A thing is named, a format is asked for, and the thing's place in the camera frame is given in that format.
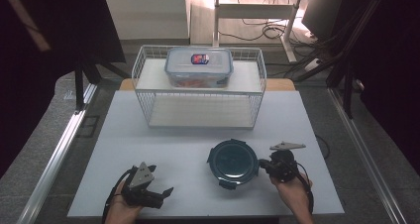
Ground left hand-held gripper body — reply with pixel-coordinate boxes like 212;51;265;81
121;162;165;209

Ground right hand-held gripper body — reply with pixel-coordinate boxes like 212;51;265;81
268;141;307;184

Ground dark round food container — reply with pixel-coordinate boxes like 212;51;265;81
206;138;261;191

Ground white wire basket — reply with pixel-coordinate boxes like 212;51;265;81
131;45;267;130

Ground clear rectangular food container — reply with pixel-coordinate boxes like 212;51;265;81
163;47;235;89

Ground person's left hand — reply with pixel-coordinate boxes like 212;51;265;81
104;180;144;224

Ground person's right hand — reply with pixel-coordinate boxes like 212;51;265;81
269;172;315;224

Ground wooden table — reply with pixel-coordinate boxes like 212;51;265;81
118;77;296;92

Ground black metal stand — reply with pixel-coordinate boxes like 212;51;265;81
73;54;132;114
291;0;385;119

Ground white power strip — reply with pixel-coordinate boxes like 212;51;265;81
303;57;321;73

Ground dark curtain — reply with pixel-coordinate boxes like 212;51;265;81
330;0;420;178
0;0;127;178

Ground white cabinet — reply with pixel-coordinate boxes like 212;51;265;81
102;0;191;42

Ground dark monitor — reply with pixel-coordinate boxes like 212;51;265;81
300;0;346;42

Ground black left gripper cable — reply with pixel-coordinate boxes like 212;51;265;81
101;168;133;224

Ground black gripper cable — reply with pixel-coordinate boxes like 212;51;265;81
295;163;315;215
101;168;133;224

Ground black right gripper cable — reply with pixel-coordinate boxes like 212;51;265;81
295;163;315;215

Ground thin black cable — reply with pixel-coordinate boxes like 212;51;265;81
315;134;331;161

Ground aluminium rail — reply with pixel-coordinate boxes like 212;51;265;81
326;86;409;224
16;83;98;224

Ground black floor cable bundle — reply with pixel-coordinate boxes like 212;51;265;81
217;0;315;44

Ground white desk frame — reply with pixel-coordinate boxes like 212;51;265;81
212;0;304;63

